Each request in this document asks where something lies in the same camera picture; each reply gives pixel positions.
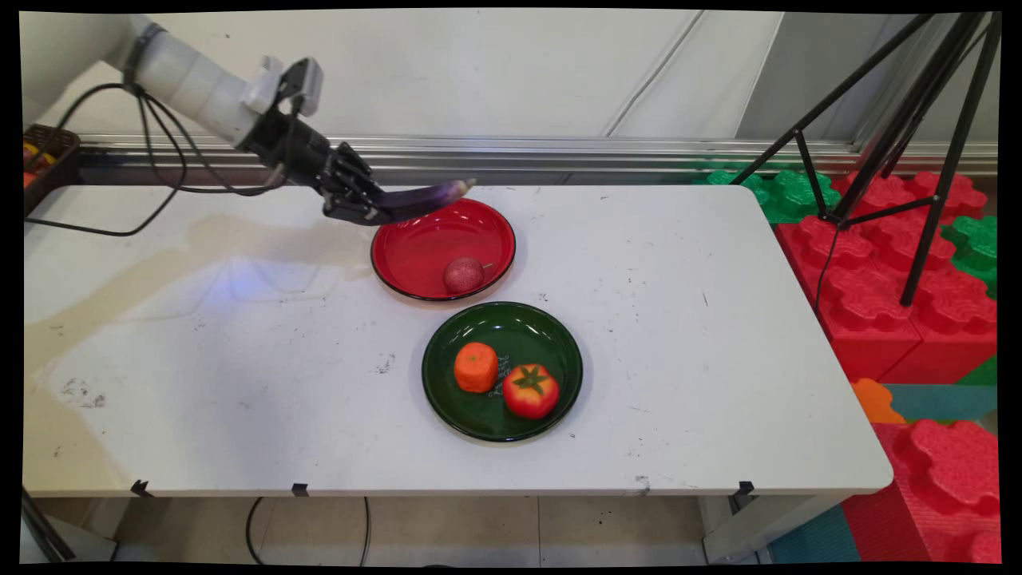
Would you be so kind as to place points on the dark table leg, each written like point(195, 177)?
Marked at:
point(44, 527)

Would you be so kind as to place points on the brown wicker basket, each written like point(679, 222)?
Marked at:
point(52, 172)

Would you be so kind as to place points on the red toy tomato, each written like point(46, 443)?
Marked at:
point(531, 391)

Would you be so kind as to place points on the green foam block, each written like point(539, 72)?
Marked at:
point(974, 247)
point(786, 196)

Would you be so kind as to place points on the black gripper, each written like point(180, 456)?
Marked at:
point(291, 148)

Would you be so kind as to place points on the red foam block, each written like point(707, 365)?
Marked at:
point(846, 295)
point(954, 335)
point(942, 487)
point(874, 196)

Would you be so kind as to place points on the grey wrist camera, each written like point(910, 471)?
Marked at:
point(307, 80)

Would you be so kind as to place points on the red enamel plate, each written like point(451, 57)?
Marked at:
point(415, 255)

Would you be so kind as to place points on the black tape piece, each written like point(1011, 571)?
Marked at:
point(745, 488)
point(140, 487)
point(300, 489)

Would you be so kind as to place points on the green enamel plate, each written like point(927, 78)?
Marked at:
point(511, 327)

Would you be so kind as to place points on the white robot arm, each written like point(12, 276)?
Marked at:
point(184, 80)

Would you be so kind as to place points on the aluminium wall rail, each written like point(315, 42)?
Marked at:
point(559, 152)

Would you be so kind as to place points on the orange toy fruit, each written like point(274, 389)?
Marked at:
point(475, 367)

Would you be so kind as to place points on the white table leg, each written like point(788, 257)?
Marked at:
point(758, 531)

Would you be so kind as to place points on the toy food pieces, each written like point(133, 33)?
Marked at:
point(33, 164)

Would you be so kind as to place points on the red toy onion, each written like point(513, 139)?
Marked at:
point(463, 275)

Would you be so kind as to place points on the purple toy eggplant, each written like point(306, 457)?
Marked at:
point(419, 200)

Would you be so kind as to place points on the teal foam mat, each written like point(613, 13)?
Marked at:
point(942, 402)

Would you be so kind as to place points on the black tripod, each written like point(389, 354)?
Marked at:
point(918, 104)

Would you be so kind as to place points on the orange foam piece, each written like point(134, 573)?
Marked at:
point(874, 402)

